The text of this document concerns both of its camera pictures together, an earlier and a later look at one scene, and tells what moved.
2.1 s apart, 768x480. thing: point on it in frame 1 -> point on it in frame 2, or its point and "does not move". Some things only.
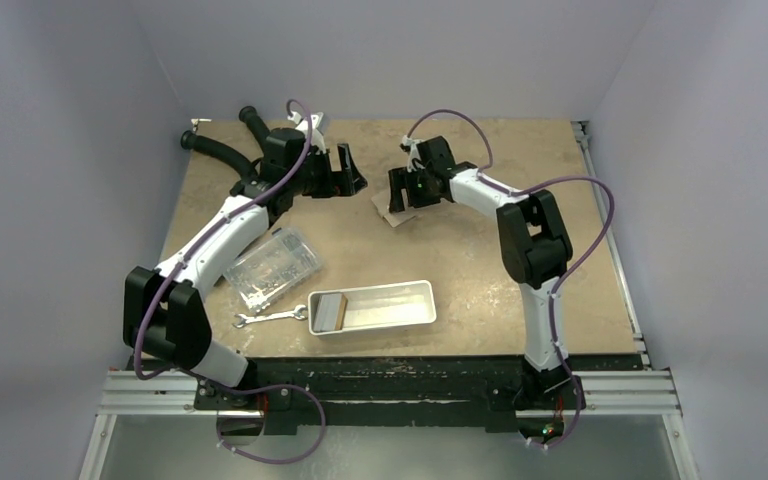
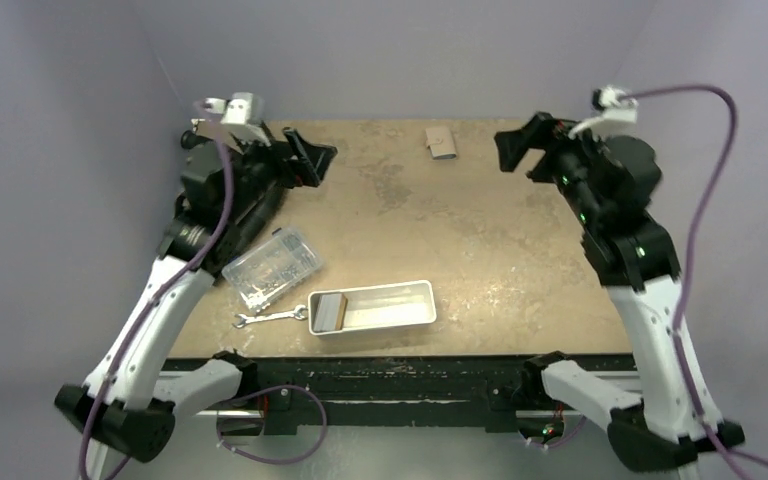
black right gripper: (417, 182) -> (542, 159)
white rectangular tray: (381, 307) does not move
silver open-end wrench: (245, 320) does not move
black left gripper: (350, 181) -> (309, 169)
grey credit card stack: (330, 312) does not move
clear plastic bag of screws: (273, 268) does not move
